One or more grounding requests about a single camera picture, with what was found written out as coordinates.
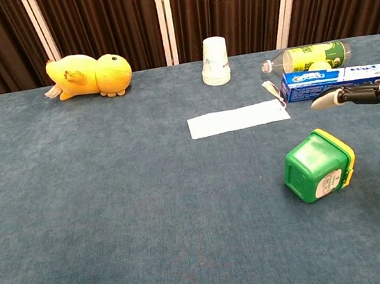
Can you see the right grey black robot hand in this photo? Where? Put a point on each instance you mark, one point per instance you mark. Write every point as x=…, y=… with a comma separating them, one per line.
x=362, y=94

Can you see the green container yellow lid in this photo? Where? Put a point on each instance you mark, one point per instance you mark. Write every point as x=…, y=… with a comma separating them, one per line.
x=312, y=164

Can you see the blue white toothpaste box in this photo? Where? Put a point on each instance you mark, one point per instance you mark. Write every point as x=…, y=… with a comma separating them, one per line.
x=308, y=79

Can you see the clear bottle green yellow label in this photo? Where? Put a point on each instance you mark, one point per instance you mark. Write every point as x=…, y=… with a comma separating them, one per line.
x=312, y=56

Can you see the white paper bookmark card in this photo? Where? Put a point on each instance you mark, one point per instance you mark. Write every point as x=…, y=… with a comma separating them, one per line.
x=236, y=119

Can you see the stack of white paper cups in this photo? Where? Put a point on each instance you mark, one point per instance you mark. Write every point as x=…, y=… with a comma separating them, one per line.
x=215, y=61

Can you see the yellow plush duck toy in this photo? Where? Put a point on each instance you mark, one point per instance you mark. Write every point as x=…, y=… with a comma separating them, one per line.
x=111, y=75

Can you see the teal table cloth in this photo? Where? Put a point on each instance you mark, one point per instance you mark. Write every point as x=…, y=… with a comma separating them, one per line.
x=115, y=211

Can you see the white slanted screen frame post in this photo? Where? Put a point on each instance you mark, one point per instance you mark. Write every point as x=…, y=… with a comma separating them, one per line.
x=40, y=27
x=285, y=3

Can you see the white upright screen frame post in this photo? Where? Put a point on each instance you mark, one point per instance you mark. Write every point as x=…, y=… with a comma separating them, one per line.
x=165, y=19

